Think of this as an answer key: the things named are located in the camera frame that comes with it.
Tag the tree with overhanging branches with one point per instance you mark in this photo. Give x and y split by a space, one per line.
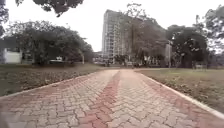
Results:
60 5

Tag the tall grey building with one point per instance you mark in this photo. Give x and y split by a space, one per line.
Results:
111 33

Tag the low white building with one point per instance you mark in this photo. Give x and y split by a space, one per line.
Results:
11 56

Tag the tall thin tree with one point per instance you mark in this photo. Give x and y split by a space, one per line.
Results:
143 40

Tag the grass field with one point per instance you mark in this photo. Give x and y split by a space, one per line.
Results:
193 83

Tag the red and grey brick path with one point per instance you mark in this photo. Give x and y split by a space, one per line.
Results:
110 106

